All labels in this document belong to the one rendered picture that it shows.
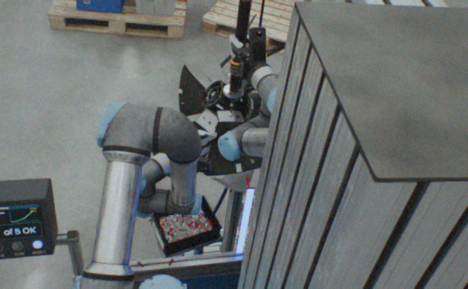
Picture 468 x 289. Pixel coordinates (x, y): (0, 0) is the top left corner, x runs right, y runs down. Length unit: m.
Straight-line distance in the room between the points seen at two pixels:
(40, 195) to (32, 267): 1.44
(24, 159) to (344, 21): 2.99
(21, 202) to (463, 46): 1.12
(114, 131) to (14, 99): 2.74
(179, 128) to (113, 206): 0.24
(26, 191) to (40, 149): 2.02
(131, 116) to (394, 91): 0.84
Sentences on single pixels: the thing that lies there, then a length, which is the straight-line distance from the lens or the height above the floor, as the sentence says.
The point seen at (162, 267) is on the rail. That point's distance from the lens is 1.64.
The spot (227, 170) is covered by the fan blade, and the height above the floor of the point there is 1.16.
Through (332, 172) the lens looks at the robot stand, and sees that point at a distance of 0.37.
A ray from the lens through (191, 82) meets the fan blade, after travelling 1.95.
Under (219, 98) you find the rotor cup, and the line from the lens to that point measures 1.68.
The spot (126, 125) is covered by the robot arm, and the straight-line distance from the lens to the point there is 1.15.
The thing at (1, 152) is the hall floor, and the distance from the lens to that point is 3.43.
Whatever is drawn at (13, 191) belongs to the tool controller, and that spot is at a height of 1.24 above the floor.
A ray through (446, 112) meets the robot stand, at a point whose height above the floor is 2.03.
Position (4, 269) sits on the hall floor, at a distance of 2.81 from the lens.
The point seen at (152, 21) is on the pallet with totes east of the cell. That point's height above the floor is 0.15.
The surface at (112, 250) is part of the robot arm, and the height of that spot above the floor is 1.31.
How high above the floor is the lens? 2.23
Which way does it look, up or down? 42 degrees down
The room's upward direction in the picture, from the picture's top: 8 degrees clockwise
